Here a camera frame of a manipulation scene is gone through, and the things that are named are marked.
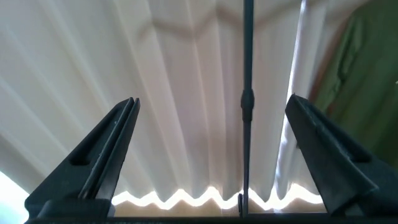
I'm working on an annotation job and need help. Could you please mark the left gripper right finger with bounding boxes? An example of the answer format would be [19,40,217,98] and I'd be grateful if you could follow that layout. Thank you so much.
[284,94,398,218]

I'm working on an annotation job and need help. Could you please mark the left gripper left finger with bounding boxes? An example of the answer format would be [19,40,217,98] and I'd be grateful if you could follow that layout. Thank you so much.
[24,96,141,219]

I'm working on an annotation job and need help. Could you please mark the black clothes rack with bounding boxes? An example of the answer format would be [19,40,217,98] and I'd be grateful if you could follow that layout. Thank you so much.
[237,0,256,218]

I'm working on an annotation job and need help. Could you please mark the window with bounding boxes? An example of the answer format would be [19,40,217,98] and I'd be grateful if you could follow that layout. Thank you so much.
[0,170,30,224]

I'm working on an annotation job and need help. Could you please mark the green printed shirt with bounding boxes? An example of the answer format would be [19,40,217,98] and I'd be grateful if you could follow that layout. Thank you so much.
[310,0,398,170]

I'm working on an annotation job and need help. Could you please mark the beige curtain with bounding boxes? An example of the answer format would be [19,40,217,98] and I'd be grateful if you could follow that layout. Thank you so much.
[0,0,371,203]

